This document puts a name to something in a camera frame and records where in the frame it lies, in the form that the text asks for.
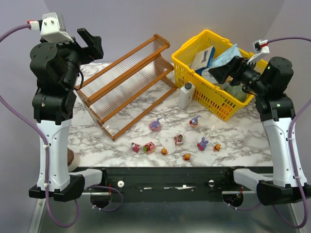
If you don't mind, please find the purple sitting bunny toy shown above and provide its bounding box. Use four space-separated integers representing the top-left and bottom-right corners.
197 136 208 151

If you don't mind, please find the dark pink cake toy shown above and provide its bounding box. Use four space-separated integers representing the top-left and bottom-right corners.
131 142 140 153

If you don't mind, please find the pink strawberry cake toy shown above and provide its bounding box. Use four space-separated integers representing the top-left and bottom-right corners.
143 141 156 153

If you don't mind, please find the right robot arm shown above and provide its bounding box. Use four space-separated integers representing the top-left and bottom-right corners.
209 56 311 206

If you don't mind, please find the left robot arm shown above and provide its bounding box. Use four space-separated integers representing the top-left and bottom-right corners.
29 28 104 202

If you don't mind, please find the wooden tiered shelf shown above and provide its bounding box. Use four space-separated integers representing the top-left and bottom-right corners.
76 34 177 141

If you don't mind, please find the light blue chips bag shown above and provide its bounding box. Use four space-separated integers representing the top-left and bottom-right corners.
210 44 242 68

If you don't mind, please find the green melon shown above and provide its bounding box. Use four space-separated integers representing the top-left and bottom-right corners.
224 83 247 102

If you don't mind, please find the grey round tin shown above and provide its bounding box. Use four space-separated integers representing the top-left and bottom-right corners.
201 68 218 84

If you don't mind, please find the blue white box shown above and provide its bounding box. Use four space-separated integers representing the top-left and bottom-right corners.
190 46 215 74

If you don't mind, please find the yellow plastic basket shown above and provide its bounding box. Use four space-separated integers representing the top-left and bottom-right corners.
172 30 254 121

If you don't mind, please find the white bottle grey cap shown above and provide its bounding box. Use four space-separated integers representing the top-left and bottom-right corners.
177 82 195 109

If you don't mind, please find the orange bear toy right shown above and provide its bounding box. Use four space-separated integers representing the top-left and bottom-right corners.
213 144 221 151

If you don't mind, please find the orange bear toy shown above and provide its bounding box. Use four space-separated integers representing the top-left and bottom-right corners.
183 153 191 161
213 144 221 151

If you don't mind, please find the pink white cake toy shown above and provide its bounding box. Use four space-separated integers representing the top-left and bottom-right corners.
174 134 184 145

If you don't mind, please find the orange bear toy front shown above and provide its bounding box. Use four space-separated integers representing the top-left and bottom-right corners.
183 153 191 161

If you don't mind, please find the small burger toy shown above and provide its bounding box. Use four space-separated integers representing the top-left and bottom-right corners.
161 148 168 155

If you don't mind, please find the tape roll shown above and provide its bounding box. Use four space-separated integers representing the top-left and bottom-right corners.
68 149 80 172

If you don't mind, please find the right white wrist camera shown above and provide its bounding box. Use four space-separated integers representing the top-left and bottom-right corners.
247 40 270 64

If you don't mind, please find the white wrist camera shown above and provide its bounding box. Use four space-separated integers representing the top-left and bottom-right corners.
247 40 270 64
40 12 74 44

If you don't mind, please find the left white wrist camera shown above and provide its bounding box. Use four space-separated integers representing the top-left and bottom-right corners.
40 12 74 44

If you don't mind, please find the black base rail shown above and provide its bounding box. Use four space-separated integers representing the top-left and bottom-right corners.
101 166 240 202

